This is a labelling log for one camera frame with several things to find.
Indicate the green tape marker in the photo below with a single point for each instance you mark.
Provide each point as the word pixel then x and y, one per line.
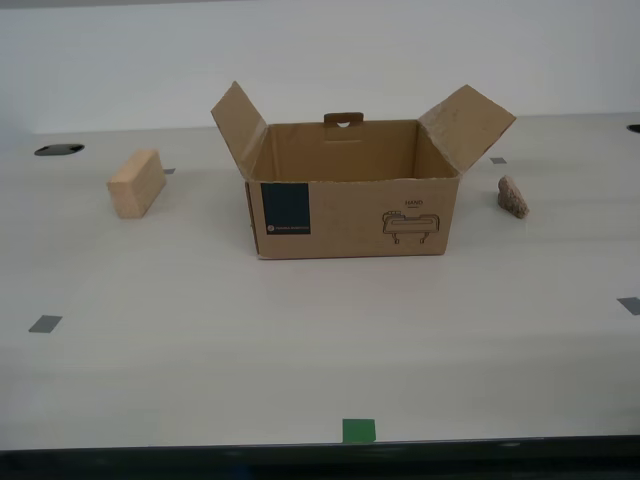
pixel 358 430

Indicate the light wooden block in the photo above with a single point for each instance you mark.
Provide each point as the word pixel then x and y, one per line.
pixel 135 187

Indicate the open brown cardboard box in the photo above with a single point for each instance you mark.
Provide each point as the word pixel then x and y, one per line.
pixel 350 220

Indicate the speckled pinkish rock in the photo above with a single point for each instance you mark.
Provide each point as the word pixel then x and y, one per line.
pixel 512 199

